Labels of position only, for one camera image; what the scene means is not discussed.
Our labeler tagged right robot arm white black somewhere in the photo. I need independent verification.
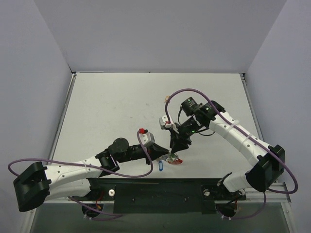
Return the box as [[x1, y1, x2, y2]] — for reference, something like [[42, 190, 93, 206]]
[[170, 97, 285, 199]]

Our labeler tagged key with blue tag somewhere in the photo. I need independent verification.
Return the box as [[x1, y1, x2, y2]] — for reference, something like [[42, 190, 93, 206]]
[[158, 160, 163, 172]]

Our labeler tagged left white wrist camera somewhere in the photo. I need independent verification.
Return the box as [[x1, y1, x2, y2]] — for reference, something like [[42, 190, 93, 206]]
[[138, 128, 155, 147]]

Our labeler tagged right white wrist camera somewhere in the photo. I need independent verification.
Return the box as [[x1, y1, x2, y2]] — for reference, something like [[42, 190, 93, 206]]
[[159, 115, 178, 132]]

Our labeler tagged purple cable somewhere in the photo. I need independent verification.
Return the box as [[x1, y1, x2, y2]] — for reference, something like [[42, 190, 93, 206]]
[[7, 128, 154, 221], [164, 88, 299, 221]]

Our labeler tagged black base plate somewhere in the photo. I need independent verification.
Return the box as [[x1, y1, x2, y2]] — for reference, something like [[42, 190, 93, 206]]
[[74, 178, 246, 214]]

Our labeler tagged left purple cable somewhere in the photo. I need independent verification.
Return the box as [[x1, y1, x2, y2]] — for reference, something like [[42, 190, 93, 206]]
[[7, 128, 154, 221]]

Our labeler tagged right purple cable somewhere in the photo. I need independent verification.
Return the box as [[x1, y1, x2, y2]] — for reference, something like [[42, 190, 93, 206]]
[[164, 88, 299, 221]]

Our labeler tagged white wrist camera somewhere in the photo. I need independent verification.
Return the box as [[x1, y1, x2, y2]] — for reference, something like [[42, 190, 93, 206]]
[[138, 128, 155, 147], [159, 115, 178, 132]]

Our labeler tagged aluminium frame rail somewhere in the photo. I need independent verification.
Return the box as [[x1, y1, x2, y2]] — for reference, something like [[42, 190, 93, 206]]
[[29, 182, 292, 204]]

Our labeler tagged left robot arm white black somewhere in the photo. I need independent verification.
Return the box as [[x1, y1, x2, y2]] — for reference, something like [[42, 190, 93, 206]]
[[13, 138, 169, 212]]

